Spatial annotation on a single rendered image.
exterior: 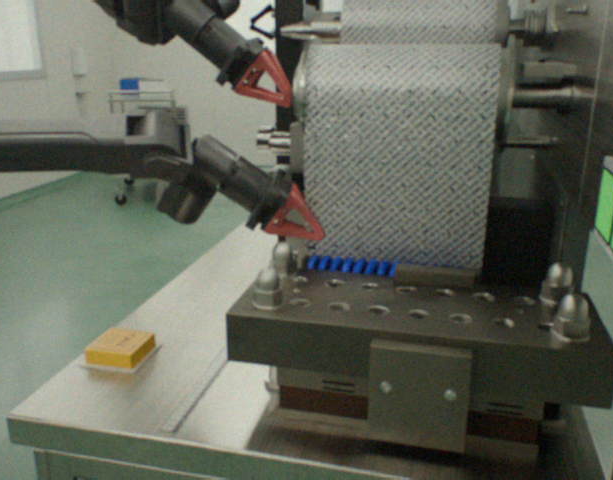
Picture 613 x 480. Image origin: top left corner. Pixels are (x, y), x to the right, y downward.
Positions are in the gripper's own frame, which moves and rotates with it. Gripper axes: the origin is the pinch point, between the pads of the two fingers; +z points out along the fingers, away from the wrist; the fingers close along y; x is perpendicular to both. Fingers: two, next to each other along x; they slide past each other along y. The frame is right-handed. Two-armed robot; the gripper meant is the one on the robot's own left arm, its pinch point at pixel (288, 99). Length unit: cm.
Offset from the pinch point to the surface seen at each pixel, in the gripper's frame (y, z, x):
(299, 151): 1.5, 5.8, -4.5
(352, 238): 10.5, 18.5, -6.6
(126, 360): 22.9, 4.7, -35.1
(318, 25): -20.9, -4.4, 7.5
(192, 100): -557, -115, -215
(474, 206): 11.2, 27.2, 7.2
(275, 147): 0.4, 2.7, -6.7
